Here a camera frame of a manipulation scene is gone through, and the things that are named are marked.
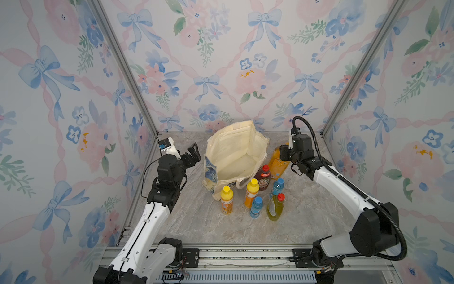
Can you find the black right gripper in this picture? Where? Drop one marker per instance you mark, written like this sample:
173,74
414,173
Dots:
284,149

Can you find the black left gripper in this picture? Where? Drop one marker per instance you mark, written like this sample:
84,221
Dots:
195,157

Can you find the orange pump soap bottle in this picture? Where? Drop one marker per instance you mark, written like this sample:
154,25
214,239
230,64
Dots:
277,166

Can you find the small blue bottle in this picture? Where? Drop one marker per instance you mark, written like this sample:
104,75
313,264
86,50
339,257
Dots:
278,187
256,207

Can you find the dark red soap bottle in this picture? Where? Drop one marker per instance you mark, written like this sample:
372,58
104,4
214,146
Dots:
263,177

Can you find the cream canvas shopping bag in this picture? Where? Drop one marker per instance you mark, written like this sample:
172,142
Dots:
233,156

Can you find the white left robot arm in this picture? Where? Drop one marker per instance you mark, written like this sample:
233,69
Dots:
137,262

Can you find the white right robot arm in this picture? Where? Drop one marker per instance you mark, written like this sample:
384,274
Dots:
376,231

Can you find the green soap bottle red cap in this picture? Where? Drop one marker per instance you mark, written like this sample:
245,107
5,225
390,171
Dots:
275,207

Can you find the orange bottle yellow cap left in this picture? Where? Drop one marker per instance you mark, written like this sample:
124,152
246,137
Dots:
227,195

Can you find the orange bottle yellow cap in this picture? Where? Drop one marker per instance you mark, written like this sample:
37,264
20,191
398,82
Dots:
252,191
227,195

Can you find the orange bottle yellow cap right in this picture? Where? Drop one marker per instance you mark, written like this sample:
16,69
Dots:
252,191

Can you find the small blue bottle front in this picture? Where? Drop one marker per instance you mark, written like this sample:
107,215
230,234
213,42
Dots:
256,207

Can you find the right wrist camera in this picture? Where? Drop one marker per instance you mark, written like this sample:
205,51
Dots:
292,133

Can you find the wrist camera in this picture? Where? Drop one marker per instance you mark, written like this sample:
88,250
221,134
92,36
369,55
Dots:
167,147
292,133

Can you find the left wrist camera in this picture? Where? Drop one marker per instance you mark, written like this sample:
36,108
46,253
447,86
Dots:
167,147

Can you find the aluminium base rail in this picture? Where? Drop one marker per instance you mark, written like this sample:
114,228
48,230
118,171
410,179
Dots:
269,264

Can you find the aluminium corner post right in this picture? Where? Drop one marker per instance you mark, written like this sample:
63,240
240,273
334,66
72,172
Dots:
387,23

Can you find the aluminium corner post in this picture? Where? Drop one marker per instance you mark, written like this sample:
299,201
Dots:
111,38
387,23

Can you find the aluminium corner post left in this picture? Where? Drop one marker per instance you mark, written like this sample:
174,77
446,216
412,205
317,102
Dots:
111,38

